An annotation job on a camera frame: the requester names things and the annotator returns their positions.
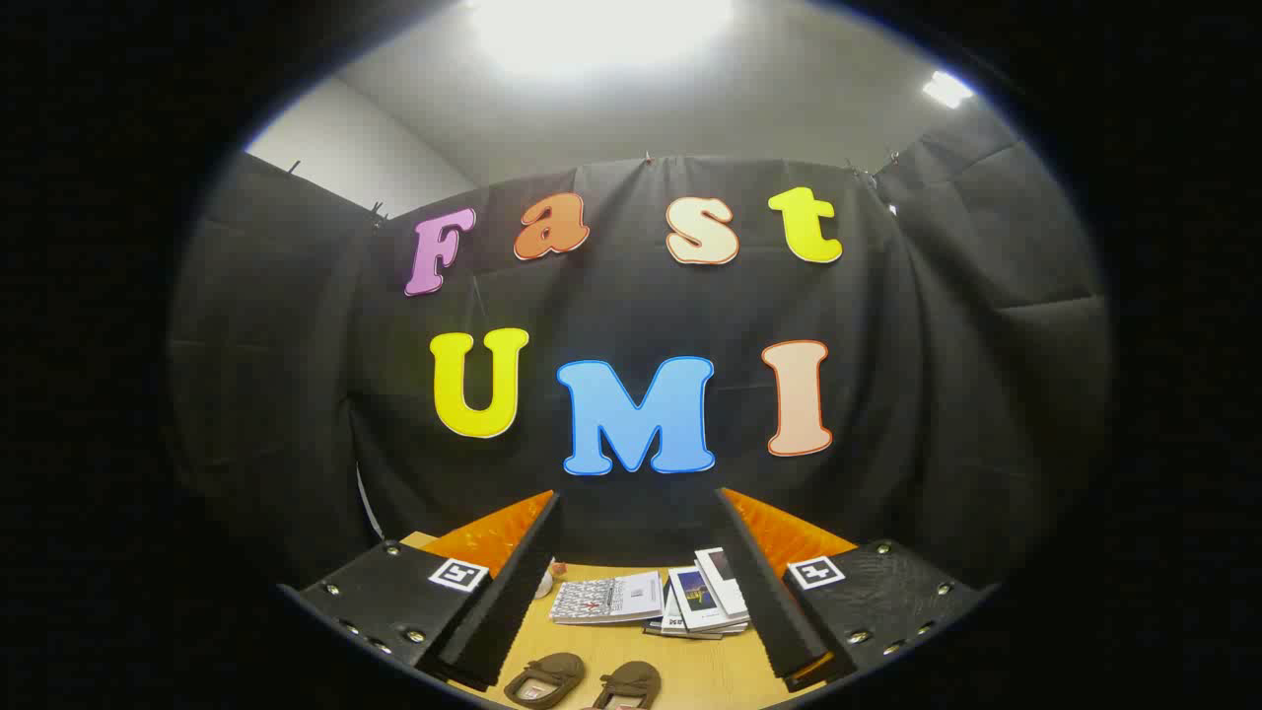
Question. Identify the white duck plush toy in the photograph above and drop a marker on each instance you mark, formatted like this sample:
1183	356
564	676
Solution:
542	585

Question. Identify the brown fuzzy shoe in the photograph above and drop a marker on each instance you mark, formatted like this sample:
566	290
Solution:
631	680
547	675

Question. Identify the white book with dark picture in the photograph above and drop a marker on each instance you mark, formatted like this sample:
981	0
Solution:
698	602

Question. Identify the large ceiling light panel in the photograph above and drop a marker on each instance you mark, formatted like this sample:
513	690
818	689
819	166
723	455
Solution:
601	30

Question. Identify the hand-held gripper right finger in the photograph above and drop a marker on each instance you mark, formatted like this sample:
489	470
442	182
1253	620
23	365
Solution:
764	592

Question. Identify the small ceiling light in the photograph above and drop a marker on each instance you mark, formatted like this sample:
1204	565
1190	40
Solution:
946	89

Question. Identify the grey patterned book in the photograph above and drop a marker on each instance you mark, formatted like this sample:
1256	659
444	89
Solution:
606	598

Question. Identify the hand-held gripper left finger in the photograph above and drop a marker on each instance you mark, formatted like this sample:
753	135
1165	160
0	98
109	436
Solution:
513	602

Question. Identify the white book with black print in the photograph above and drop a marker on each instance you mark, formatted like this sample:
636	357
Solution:
673	623

